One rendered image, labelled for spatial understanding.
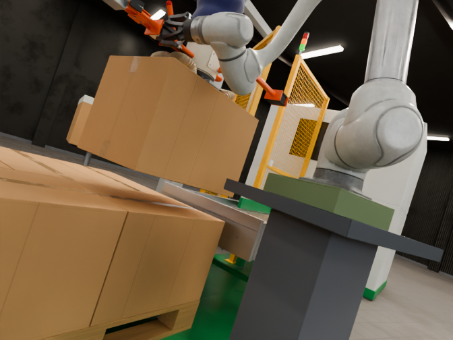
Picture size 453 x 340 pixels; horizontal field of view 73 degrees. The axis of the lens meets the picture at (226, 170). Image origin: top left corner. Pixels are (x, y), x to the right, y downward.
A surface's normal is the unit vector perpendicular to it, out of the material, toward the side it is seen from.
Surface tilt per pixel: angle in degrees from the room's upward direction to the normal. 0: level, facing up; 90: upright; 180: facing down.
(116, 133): 89
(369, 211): 90
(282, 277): 90
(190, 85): 90
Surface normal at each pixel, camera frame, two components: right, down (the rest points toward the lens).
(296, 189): -0.79, -0.27
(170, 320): -0.54, -0.20
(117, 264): 0.79, 0.25
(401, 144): -0.03, -0.01
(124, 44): 0.53, 0.15
